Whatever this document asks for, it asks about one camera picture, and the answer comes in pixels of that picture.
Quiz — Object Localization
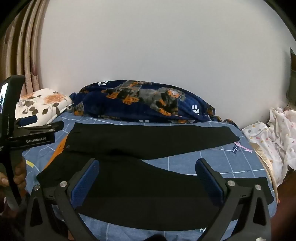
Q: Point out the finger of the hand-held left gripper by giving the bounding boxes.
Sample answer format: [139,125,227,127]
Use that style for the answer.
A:
[16,120,65,135]
[16,116,39,127]

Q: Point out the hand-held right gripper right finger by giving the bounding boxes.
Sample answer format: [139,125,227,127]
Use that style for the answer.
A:
[195,158,271,241]

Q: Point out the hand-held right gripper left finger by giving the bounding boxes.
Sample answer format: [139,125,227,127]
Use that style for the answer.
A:
[24,158,100,241]

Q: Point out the black pants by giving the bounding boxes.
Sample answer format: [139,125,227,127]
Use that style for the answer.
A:
[36,122,274,232]

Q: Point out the person's left hand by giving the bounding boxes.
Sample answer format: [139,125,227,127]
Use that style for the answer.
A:
[0,157,27,197]

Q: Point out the white floral pillow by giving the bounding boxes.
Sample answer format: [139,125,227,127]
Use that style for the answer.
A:
[14,88,74,127]

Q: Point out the blue checked bedsheet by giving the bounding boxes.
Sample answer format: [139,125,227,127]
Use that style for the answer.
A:
[22,112,278,241]

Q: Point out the white patterned cloth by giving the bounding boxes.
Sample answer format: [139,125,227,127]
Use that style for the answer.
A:
[242,107,296,186]

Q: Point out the navy dog-print blanket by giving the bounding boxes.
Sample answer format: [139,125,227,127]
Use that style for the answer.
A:
[69,80,238,127]

